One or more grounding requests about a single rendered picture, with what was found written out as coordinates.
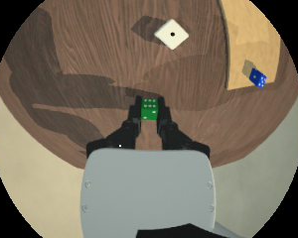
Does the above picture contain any white die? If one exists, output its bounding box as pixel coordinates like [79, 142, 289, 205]
[154, 19, 189, 50]

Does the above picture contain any blue die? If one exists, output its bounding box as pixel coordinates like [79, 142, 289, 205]
[249, 68, 267, 88]

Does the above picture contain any tan mat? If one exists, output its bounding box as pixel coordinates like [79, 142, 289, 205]
[219, 0, 280, 90]

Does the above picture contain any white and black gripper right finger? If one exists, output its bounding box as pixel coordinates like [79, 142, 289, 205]
[156, 96, 210, 160]

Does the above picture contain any green die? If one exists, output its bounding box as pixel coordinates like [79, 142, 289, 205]
[141, 99, 158, 120]

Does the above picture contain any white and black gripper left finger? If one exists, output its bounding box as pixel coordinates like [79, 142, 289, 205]
[86, 95, 142, 158]

